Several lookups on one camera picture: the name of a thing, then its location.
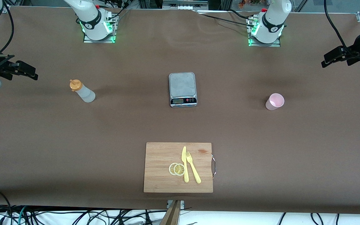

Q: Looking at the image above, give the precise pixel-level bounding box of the translucent sauce bottle orange cap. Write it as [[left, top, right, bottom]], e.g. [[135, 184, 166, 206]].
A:
[[69, 79, 96, 103]]

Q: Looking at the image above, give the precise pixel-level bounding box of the pink plastic cup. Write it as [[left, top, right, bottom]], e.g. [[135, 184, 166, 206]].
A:
[[265, 93, 285, 111]]

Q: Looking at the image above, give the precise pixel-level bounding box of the silver digital kitchen scale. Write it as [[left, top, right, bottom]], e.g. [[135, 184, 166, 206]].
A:
[[168, 72, 198, 108]]

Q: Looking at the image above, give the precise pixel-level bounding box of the white power strip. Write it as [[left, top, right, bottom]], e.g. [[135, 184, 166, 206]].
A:
[[163, 2, 208, 12]]

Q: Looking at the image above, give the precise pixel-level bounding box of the wooden cutting board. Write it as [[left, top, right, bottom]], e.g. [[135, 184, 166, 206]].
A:
[[143, 142, 217, 193]]

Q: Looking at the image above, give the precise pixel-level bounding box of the yellow plastic fork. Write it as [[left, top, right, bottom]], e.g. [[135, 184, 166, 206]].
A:
[[186, 151, 202, 184]]

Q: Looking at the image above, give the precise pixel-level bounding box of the yellow plastic knife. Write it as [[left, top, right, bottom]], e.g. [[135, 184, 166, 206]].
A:
[[181, 146, 189, 183]]

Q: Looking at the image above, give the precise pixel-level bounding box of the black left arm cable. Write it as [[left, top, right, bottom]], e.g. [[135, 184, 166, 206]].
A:
[[324, 0, 355, 53]]

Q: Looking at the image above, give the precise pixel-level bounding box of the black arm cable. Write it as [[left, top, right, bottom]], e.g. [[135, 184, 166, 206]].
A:
[[0, 2, 15, 53], [324, 0, 355, 53]]

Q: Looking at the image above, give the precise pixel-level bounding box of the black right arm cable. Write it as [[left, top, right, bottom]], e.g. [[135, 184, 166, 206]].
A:
[[0, 2, 15, 53]]

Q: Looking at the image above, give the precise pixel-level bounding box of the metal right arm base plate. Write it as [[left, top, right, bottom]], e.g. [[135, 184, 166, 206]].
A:
[[83, 12, 117, 43]]

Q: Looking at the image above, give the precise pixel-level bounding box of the short black table cable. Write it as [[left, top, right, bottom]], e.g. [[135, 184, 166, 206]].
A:
[[228, 9, 253, 21]]

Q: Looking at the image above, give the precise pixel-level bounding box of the black base cable bundle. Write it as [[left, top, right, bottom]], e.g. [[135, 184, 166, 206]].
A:
[[103, 0, 132, 24]]

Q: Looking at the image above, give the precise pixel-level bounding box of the long black table cable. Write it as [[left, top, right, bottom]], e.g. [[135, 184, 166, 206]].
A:
[[196, 12, 257, 28]]

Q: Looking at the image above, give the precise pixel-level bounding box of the teal floor cable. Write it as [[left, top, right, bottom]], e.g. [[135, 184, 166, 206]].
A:
[[17, 206, 28, 225]]

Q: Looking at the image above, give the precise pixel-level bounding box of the wooden post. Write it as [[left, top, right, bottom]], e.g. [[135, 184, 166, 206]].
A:
[[160, 200, 182, 225]]

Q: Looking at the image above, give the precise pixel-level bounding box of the small metal bracket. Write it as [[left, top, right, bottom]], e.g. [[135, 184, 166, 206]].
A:
[[167, 200, 185, 209]]

